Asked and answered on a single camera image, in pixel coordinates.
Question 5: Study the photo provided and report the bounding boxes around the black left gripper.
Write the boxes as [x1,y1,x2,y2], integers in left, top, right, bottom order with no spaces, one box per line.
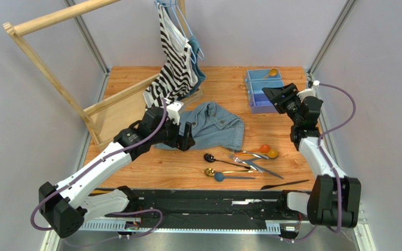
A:
[151,116,195,152]

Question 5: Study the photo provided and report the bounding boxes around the dark blue plastic spoon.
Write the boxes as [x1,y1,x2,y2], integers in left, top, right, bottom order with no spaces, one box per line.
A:
[214,173,255,182]

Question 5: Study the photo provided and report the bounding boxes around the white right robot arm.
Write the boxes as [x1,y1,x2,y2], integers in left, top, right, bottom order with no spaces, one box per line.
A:
[262,81,362,231]

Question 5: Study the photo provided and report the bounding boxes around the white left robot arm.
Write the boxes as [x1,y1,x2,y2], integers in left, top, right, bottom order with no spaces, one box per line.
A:
[31,101,195,238]

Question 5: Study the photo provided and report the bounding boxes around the blue three-compartment organizer tray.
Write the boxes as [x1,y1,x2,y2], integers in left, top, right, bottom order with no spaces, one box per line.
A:
[244,68,284,114]

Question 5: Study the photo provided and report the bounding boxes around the black metal spoon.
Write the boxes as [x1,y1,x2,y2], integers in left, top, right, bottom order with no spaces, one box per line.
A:
[203,153,251,170]

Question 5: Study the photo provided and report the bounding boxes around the light blue denim jacket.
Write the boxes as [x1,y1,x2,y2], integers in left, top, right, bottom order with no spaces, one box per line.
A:
[153,100,245,152]

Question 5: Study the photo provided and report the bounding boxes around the gold metal spoon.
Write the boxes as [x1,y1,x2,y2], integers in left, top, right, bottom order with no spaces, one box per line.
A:
[204,168,253,178]

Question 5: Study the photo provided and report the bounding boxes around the silver metal fork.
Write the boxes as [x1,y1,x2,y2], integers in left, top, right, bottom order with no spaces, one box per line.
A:
[228,154,263,173]

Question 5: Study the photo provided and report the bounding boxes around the orange plastic spoon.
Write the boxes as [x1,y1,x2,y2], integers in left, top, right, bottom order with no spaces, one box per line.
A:
[250,144,271,154]

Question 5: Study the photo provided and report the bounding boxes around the silver metal knife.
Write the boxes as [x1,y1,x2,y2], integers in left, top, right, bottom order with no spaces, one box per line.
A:
[234,151,269,159]

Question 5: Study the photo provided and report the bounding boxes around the dark blue plastic knife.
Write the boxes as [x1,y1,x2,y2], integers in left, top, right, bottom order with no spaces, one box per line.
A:
[242,160,284,179]

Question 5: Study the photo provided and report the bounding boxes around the black white striped top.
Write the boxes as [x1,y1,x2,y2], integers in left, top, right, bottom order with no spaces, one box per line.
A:
[142,2,198,108]

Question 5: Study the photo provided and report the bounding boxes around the wooden clothes rack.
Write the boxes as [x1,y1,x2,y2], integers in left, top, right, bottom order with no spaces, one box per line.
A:
[3,0,204,152]

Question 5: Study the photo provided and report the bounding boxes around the black plastic knife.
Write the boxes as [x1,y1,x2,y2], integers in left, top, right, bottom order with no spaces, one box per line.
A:
[260,180,309,190]

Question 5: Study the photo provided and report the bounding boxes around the teal hanging garment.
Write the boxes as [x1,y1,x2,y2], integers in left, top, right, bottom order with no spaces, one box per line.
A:
[186,36,206,97]

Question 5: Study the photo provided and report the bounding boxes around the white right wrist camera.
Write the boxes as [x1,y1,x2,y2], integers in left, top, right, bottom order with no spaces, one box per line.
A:
[297,80,320,101]

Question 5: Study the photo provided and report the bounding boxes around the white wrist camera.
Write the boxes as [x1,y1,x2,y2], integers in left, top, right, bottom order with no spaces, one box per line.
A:
[297,80,320,101]
[166,100,185,126]

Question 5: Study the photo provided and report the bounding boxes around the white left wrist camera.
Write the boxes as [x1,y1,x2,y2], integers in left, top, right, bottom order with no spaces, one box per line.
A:
[166,100,185,126]

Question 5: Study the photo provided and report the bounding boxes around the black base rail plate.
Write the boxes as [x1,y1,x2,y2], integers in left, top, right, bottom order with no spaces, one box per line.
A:
[124,189,309,230]

